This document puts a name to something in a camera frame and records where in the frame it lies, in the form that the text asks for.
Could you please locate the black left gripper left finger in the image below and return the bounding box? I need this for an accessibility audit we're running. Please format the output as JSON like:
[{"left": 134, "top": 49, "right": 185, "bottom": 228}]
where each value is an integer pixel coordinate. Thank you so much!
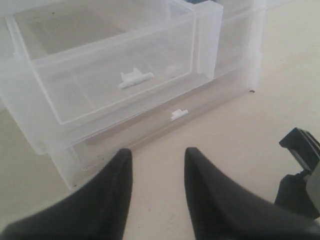
[{"left": 0, "top": 148, "right": 133, "bottom": 240}]

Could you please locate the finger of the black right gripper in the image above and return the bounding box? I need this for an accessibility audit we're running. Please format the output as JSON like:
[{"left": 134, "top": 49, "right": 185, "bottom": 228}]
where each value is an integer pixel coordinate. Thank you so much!
[{"left": 279, "top": 127, "right": 320, "bottom": 173}]

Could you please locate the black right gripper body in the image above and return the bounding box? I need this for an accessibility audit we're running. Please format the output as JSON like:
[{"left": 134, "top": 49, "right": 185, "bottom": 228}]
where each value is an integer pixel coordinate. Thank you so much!
[{"left": 274, "top": 170, "right": 320, "bottom": 220}]

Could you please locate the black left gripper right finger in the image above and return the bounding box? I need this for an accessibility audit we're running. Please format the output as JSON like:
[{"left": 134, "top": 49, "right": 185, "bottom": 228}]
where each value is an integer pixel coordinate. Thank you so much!
[{"left": 184, "top": 147, "right": 320, "bottom": 240}]

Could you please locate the bottom clear wide drawer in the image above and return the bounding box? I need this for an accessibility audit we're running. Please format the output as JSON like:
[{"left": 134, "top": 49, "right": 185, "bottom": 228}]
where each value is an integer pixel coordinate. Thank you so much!
[{"left": 47, "top": 53, "right": 262, "bottom": 188}]

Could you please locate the white plastic drawer cabinet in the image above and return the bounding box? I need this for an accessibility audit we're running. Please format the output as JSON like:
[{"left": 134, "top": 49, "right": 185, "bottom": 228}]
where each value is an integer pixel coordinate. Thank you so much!
[{"left": 0, "top": 0, "right": 280, "bottom": 189}]

